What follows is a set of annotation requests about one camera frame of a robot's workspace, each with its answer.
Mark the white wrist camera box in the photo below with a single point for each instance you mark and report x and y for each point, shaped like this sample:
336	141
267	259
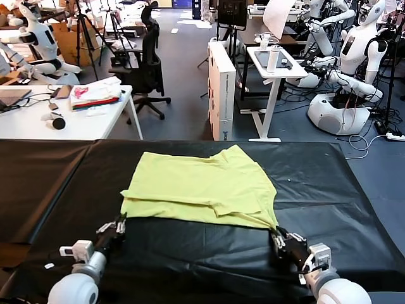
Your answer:
77	250
320	253

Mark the brown cardboard box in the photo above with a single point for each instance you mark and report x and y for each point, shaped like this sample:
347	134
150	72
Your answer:
69	44

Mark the brown flat case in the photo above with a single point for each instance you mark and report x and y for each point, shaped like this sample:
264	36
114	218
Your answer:
64	92

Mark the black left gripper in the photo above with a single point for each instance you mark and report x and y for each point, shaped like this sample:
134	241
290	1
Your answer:
107	242

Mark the tall white cardboard box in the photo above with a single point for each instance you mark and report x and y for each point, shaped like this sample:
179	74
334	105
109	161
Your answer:
221	95

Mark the curved white sheet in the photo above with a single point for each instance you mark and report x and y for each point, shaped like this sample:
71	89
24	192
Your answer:
275	19

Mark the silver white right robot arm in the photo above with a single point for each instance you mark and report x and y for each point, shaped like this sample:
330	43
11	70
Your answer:
341	291

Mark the white power strip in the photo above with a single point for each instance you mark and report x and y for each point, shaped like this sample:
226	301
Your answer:
395	136

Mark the white robot with raised arm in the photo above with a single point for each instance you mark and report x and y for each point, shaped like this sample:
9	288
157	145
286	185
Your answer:
322	38

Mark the small white standing desk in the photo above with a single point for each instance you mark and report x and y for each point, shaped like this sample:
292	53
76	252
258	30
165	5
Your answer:
294	73

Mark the black tablet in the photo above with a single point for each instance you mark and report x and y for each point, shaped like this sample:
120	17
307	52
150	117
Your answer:
262	60

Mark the black camera tripod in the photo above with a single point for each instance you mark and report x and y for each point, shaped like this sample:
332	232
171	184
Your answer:
84	35
114	25

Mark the black office chair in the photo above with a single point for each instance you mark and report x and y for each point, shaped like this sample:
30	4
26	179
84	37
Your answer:
148	73

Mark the white humanoid robot right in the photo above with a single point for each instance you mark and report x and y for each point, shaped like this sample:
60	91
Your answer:
351	54

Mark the yellow-green t-shirt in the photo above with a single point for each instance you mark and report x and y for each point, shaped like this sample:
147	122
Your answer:
196	177

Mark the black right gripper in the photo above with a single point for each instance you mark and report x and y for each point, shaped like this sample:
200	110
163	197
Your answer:
294	251

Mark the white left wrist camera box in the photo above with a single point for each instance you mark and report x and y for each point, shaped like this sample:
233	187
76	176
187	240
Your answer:
77	250

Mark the large white desk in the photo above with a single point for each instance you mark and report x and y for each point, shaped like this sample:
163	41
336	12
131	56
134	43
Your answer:
28	126

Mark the stack of folded clothes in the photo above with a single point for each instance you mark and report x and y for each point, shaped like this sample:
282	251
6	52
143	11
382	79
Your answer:
95	95

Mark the grey laptop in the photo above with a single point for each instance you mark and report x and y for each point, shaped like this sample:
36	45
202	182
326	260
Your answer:
12	96

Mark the white humanoid robot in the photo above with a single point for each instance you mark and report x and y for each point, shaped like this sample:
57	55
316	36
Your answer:
44	41
351	54

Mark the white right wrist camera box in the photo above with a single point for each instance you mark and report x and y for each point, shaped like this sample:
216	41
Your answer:
320	253

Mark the white drink bottle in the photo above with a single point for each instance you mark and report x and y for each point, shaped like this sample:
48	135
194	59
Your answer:
272	60

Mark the black light stand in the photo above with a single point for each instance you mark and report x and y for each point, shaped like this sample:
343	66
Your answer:
392	79

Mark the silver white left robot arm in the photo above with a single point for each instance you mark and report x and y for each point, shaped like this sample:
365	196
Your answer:
76	288

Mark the white humanoid robot left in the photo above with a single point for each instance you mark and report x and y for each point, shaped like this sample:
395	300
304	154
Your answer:
44	41

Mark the white black handheld controller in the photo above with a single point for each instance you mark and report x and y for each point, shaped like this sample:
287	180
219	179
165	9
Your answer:
58	123

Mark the black monitor on stand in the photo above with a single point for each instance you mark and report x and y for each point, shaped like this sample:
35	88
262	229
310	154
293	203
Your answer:
232	12

